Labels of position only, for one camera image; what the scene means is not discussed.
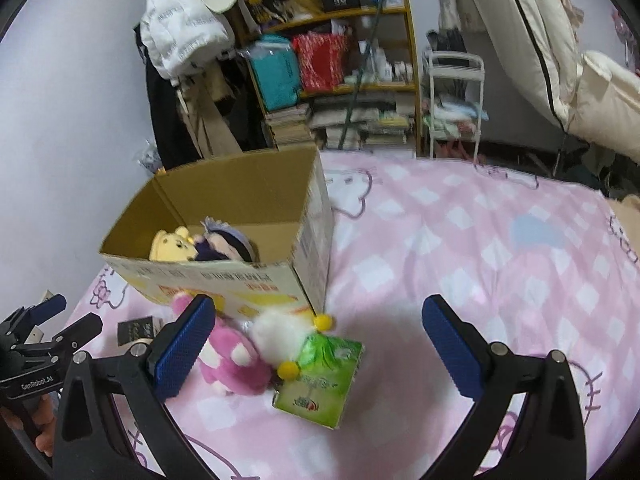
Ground teal bag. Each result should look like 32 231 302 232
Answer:
247 35 303 113

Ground purple hat plush doll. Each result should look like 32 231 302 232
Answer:
192 216 256 264

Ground beige hanging garment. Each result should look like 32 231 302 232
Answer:
175 67 241 161

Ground yellow bear plush toy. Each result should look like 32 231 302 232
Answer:
150 226 198 264

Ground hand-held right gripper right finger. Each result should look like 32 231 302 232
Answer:
421 294 588 480

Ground black yellow patterned tote bag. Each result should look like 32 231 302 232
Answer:
245 0 321 26

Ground stack of books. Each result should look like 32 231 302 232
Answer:
262 95 416 151

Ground brown cardboard box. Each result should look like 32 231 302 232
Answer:
98 146 335 322

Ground black hanging garment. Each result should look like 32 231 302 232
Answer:
145 57 201 171

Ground white plush toy yellow pompoms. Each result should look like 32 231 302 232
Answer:
247 308 336 381

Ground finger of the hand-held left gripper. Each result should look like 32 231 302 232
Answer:
20 312 104 357
0 294 68 333

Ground cream folded mattress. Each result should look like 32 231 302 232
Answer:
450 0 586 133

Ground pink checkered printed bed sheet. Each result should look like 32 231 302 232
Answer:
50 150 640 480

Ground pink plush toy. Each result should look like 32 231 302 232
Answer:
170 290 273 396

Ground pink wall decoration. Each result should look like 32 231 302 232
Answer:
612 7 640 61

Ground yellow wooden shelf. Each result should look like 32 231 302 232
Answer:
232 0 421 156

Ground small black packet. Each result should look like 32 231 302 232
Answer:
117 316 166 347

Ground white trolley cart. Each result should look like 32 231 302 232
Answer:
420 30 488 161

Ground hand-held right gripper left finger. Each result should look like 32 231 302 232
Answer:
52 294 221 480

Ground clear plastic bag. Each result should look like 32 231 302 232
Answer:
135 140 163 173

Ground person's left hand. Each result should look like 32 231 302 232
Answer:
0 394 57 458

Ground green pole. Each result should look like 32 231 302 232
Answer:
337 0 393 151

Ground cream cushion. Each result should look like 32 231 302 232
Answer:
570 50 640 161

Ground green tissue packet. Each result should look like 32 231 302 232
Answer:
271 332 365 431

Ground red patterned bag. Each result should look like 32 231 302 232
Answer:
291 31 349 93

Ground group of cosmetic bottles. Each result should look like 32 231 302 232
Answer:
350 45 417 86

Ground white puffer jacket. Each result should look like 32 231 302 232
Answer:
140 0 236 81

